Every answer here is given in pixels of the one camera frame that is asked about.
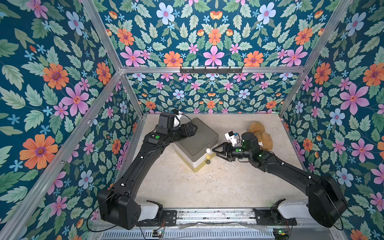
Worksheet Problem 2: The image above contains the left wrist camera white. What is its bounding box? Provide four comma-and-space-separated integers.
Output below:
171, 109, 182, 127

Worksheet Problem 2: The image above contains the yellow drawer cabinet base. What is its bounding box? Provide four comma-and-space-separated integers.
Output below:
176, 148, 216, 173

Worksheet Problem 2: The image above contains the aluminium frame left floor rail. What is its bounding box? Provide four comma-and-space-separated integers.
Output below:
116, 115, 147, 182

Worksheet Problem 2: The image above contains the brown teddy bear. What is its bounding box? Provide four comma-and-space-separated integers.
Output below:
249, 122, 273, 151

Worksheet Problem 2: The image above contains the aluminium frame left top beam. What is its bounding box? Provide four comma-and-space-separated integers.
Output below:
1, 71, 123, 240

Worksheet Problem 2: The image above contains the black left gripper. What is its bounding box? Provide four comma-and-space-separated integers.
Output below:
165, 122, 197, 142

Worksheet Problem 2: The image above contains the grey top drawer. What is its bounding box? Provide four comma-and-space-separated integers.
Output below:
192, 141, 218, 163

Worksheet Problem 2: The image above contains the grey top drawer cabinet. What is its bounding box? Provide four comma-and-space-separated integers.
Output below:
175, 118, 219, 157

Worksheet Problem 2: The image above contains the aluminium frame left rear post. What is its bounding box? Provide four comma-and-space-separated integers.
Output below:
82, 1, 144, 119

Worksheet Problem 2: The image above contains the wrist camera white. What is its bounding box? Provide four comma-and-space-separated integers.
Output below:
225, 131, 241, 147
171, 109, 182, 127

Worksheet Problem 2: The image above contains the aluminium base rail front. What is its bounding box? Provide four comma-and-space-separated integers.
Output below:
89, 208, 348, 240

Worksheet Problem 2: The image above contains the aluminium frame post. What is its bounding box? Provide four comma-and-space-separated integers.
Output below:
279, 0, 353, 119
82, 1, 144, 119

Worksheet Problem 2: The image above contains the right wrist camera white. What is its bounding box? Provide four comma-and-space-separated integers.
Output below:
225, 131, 241, 147

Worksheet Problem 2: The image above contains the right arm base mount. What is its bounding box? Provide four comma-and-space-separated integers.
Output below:
253, 199, 297, 226

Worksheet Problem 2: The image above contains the aluminium frame right rear post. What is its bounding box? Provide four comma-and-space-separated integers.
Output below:
279, 0, 353, 119

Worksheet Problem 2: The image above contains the black wall hook rail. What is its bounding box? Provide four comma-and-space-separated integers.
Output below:
179, 67, 243, 75

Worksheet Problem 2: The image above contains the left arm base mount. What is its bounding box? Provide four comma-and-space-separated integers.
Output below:
136, 201, 178, 227

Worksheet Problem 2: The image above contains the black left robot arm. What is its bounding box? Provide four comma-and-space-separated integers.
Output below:
98, 113, 198, 230

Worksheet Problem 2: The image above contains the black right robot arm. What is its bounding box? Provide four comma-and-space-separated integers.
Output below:
212, 132, 348, 228

